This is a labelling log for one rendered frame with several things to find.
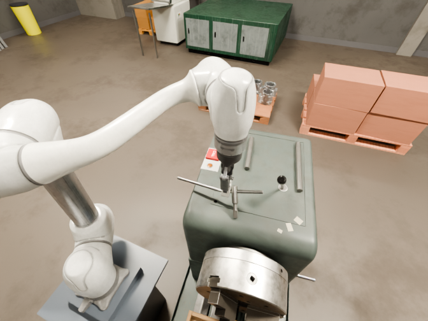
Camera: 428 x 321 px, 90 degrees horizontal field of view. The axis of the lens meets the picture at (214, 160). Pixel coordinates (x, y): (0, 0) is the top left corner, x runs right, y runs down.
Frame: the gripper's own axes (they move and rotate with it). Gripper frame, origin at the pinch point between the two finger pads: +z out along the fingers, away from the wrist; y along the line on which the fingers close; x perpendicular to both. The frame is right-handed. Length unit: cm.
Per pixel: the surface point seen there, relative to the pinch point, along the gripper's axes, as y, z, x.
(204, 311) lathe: 31, 48, 0
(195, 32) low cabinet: -442, 88, -163
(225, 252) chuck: 17.5, 11.8, 4.4
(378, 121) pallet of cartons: -210, 95, 146
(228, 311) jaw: 32.3, 18.4, 8.9
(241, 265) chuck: 20.7, 10.0, 10.0
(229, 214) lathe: 5.3, 8.1, 2.8
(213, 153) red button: -21.8, 6.9, -10.4
